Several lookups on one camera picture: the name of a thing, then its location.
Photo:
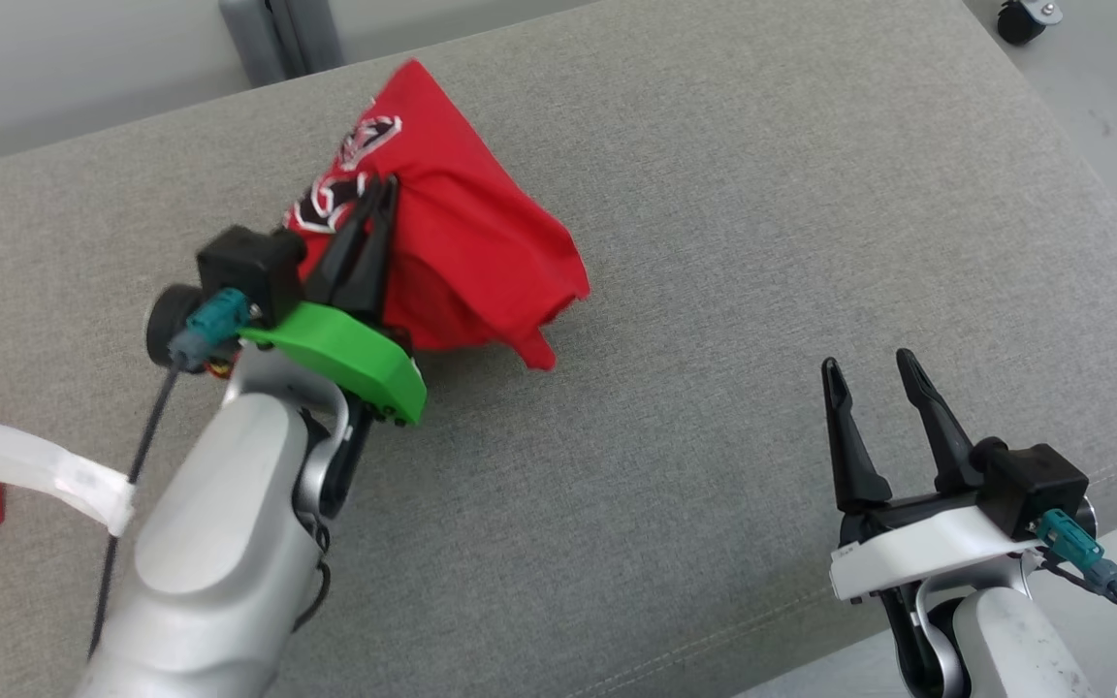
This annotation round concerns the red basketball jersey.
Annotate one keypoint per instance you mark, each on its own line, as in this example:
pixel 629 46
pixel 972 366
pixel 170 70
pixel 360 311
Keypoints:
pixel 462 233

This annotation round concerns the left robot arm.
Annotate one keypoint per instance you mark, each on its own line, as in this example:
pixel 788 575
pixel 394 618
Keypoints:
pixel 209 533

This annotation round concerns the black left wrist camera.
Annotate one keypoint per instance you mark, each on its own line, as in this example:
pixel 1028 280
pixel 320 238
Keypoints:
pixel 248 267

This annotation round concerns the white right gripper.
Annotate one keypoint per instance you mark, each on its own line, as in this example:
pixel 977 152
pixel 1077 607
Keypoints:
pixel 917 553

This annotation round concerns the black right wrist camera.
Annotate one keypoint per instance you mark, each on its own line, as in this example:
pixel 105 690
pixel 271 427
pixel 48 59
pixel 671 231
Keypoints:
pixel 1034 490

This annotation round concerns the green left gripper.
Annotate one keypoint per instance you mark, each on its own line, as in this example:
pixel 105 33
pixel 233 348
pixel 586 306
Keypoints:
pixel 345 354

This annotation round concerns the black caster wheel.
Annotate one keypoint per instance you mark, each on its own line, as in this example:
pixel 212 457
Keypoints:
pixel 1029 19

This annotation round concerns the grey partition post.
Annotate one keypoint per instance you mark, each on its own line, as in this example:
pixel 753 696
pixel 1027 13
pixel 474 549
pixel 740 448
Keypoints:
pixel 277 39

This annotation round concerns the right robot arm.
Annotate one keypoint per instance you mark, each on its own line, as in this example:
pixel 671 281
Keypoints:
pixel 1014 640

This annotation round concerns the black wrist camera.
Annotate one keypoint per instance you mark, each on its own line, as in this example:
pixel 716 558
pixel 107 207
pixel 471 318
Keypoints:
pixel 248 267
pixel 1034 490

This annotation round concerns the grey fabric sofa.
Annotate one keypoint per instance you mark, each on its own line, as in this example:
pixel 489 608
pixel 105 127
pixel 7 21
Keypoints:
pixel 714 291

